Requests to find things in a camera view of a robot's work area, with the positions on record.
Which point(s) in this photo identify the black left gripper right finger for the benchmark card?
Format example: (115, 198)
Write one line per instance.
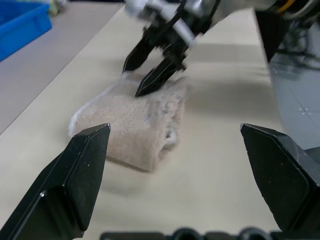
(282, 180)

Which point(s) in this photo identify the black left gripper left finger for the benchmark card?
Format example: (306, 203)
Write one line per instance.
(62, 190)

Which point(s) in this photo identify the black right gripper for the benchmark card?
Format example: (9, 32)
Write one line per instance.
(165, 41)

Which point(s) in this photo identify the beige towel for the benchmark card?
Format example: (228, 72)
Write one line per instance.
(130, 120)

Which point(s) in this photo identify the green object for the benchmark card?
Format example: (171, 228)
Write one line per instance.
(57, 6)

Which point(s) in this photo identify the dark robot body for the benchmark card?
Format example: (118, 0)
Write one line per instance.
(271, 30)

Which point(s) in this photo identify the blue plastic bin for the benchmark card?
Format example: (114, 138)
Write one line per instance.
(20, 25)

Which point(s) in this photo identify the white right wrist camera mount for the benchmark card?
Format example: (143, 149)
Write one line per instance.
(184, 31)

